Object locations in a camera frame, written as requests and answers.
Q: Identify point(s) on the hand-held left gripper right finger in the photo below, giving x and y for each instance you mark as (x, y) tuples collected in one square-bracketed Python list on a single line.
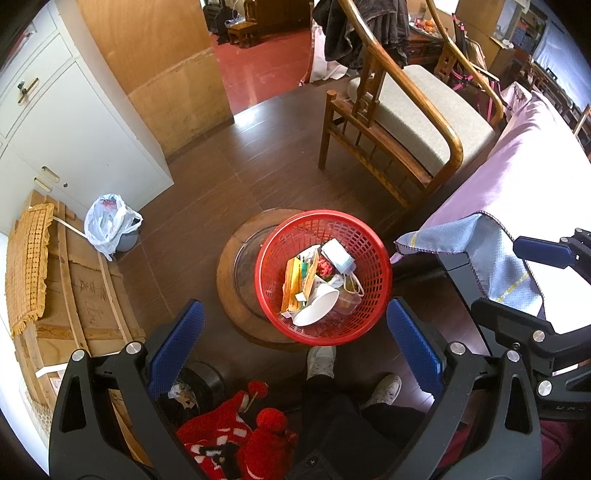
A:
[(413, 350)]

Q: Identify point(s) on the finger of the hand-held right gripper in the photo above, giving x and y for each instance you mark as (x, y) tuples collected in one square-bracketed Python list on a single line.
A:
[(540, 251), (512, 318)]

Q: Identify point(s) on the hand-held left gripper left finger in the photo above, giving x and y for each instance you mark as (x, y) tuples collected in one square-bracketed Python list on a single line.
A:
[(178, 346)]

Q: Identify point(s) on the red plastic basket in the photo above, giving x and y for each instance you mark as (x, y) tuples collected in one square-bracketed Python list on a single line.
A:
[(369, 286)]

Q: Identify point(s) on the clear plastic cup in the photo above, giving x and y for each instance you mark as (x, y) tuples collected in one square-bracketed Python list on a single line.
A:
[(348, 301)]

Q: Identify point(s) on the white paper bowl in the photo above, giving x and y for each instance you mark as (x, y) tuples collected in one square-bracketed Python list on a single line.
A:
[(316, 307)]

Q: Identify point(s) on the blue face mask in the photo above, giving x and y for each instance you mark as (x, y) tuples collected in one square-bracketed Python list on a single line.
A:
[(339, 258)]

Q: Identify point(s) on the red snack wrapper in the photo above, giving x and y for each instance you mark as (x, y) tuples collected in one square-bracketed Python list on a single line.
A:
[(325, 267)]

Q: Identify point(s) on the orange yellow packet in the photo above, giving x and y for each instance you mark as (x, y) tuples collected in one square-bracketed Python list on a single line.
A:
[(293, 286)]

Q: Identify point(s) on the black round bin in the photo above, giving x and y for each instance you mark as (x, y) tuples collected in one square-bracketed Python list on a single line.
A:
[(207, 381)]

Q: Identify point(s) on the person's white right shoe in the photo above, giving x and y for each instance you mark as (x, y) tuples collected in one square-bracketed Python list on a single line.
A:
[(383, 390)]

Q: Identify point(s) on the person's white shoe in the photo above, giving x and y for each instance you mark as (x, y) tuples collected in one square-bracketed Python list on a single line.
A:
[(383, 390), (321, 360)]

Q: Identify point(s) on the light blue dotted cloth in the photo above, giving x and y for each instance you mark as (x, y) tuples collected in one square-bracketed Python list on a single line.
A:
[(485, 258)]

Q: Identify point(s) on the purple printed tablecloth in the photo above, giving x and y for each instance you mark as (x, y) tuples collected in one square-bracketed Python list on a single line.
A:
[(531, 161)]

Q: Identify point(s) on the person's white left shoe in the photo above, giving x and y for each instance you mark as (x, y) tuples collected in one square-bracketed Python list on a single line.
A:
[(321, 360)]

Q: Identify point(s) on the round wooden stool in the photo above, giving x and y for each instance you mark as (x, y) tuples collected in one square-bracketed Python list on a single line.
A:
[(231, 267)]

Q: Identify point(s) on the person's black trousers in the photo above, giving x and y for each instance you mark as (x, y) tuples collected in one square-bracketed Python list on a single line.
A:
[(332, 415)]

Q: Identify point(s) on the small grey bin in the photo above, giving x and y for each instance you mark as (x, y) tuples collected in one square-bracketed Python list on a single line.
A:
[(127, 240)]

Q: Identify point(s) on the red white knitted hat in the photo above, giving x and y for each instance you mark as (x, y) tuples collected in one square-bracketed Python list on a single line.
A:
[(268, 443)]

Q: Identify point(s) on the carved wooden chair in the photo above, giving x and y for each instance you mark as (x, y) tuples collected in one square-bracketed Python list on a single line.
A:
[(582, 123)]

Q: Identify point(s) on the white plastic bag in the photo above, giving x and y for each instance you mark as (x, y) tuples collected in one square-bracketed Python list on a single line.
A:
[(104, 221)]

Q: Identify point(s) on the yellow bamboo seat mat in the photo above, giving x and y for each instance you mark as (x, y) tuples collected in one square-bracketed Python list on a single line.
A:
[(27, 258)]

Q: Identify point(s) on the grey seat cushion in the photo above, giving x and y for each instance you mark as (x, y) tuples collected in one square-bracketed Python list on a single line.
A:
[(425, 115)]

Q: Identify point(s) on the wooden armchair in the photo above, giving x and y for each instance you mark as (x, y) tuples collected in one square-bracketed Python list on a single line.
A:
[(418, 90)]

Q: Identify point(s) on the white cabinet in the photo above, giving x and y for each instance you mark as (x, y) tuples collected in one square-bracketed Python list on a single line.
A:
[(83, 134)]

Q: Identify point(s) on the dark wooden side table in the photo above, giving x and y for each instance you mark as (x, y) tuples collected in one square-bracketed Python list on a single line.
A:
[(422, 48)]

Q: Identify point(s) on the wooden door panel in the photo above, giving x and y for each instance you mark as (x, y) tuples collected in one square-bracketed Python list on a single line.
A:
[(161, 69)]

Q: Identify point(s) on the dark jacket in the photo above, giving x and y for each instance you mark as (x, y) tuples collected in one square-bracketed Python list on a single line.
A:
[(360, 32)]

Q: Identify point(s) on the small wooden stool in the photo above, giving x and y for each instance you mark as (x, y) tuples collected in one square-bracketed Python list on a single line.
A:
[(242, 32)]

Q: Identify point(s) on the pink frame trolley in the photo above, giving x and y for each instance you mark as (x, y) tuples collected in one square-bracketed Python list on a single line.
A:
[(471, 81)]

